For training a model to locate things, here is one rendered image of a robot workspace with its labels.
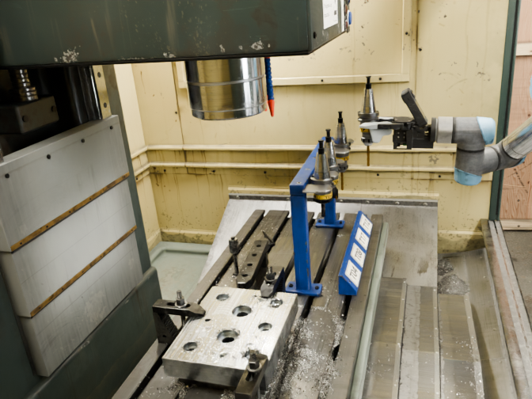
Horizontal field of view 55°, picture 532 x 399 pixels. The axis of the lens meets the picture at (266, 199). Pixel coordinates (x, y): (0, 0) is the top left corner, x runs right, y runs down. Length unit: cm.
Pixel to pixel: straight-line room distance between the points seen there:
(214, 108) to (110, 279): 69
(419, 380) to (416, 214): 86
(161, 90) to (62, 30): 125
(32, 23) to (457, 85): 144
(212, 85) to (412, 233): 126
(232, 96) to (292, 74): 109
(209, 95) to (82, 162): 47
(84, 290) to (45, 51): 62
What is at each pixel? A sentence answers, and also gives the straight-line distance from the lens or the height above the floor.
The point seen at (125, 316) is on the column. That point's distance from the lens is 163.
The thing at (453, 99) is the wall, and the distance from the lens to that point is 202.
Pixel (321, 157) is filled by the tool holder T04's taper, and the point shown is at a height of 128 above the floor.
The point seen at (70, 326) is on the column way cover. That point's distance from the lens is 139.
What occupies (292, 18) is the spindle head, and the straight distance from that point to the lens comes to 88.
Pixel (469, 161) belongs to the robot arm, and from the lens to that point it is 154.
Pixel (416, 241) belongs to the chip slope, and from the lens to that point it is 203.
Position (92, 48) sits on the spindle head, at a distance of 104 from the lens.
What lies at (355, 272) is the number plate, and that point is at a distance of 149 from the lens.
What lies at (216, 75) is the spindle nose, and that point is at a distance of 98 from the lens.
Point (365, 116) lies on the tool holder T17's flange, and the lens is 151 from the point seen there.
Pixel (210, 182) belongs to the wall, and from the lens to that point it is 231.
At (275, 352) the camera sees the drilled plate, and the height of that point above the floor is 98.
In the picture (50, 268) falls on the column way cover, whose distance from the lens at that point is 129.
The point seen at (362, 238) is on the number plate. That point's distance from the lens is 167.
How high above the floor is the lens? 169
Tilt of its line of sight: 22 degrees down
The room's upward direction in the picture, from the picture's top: 5 degrees counter-clockwise
